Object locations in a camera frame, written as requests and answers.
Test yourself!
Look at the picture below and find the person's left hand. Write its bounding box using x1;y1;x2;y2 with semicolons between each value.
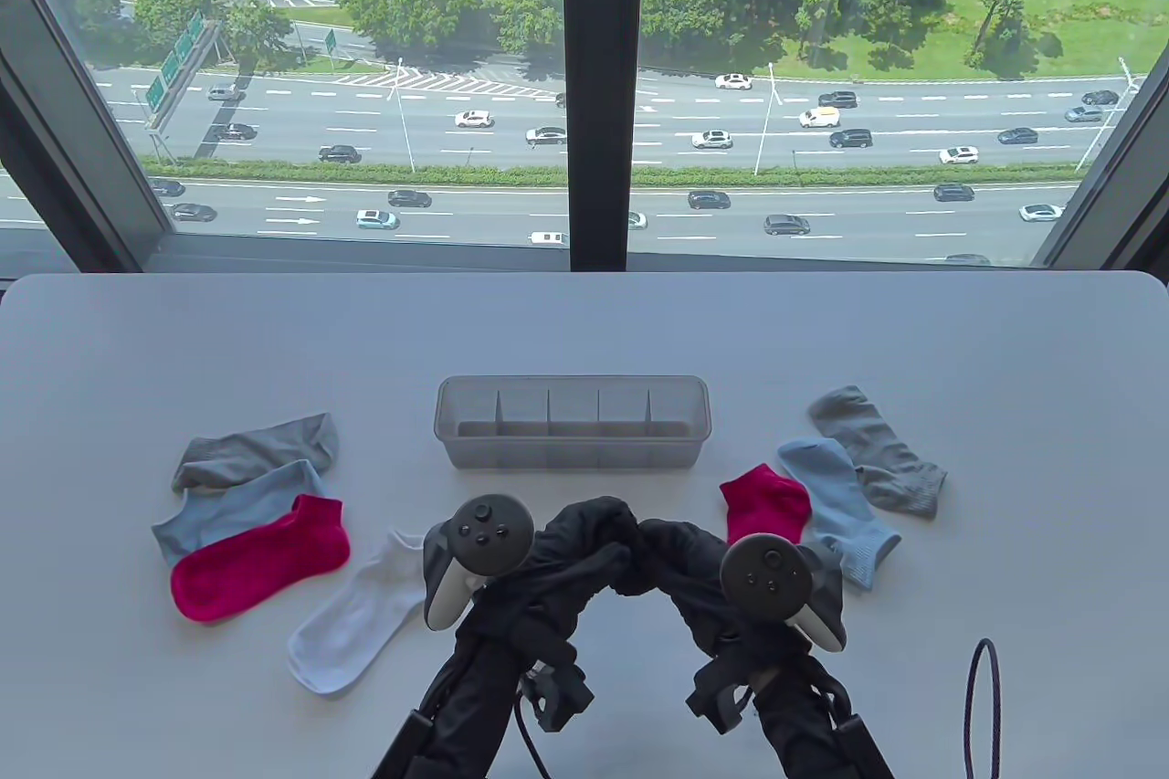
473;496;642;645

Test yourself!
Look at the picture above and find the person's right hand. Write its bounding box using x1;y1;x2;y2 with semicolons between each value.
615;519;806;663

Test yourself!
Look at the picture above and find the black sock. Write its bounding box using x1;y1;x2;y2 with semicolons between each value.
610;542;663;597
584;496;642;553

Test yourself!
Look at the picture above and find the grey hand controller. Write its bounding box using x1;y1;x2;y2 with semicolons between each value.
422;494;536;631
720;535;846;654

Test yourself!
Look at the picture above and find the light blue sock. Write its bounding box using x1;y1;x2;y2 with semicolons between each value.
776;437;902;590
151;459;330;567

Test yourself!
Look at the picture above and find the white sock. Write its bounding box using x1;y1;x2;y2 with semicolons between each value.
287;528;430;696

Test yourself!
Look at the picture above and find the grey sock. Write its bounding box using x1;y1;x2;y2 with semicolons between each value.
807;384;949;519
173;412;340;495

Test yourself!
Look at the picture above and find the black right forearm module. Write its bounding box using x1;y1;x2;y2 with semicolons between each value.
836;715;896;779

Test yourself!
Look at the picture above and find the black left forearm module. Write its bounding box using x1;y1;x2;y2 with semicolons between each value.
370;711;439;779

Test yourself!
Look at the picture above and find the clear plastic divided organizer box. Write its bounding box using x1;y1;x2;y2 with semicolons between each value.
434;374;712;471

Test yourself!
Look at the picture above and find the green road sign gantry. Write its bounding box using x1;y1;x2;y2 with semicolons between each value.
142;12;225;168

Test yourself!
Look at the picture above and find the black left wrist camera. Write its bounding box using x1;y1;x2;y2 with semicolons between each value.
516;660;595;732

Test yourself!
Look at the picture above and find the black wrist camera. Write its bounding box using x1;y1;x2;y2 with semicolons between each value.
685;656;759;734
516;660;595;732

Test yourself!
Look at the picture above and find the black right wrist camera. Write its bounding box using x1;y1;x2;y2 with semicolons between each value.
685;656;759;734

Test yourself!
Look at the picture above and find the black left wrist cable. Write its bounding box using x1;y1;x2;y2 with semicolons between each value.
513;697;549;779

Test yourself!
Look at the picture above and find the dark window frame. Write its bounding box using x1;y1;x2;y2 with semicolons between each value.
0;0;1169;273

